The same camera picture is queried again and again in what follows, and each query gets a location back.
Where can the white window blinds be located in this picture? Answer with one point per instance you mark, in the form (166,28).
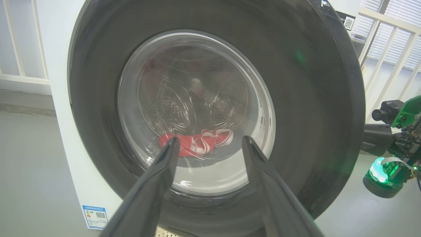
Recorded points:
(408,10)

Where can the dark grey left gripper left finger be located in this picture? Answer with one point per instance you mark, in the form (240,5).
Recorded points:
(144,197)

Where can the black QR code sticker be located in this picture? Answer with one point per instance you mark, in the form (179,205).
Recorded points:
(348,23)

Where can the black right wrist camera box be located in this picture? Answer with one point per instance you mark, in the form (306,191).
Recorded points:
(389,112)

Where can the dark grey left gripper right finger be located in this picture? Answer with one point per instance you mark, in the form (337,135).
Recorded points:
(276,204)

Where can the red garment with white stripes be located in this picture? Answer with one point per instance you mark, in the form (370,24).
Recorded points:
(187,143)

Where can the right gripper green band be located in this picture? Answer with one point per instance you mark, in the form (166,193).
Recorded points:
(408,144)

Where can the white railing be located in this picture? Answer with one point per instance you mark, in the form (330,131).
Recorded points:
(19,79)
(394,23)

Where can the blue energy label sticker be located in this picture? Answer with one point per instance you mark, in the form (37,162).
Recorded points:
(95,217)

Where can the white washing machine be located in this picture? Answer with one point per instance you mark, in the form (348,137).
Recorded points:
(65,131)

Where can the black round washing machine door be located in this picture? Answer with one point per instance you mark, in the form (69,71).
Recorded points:
(296,98)

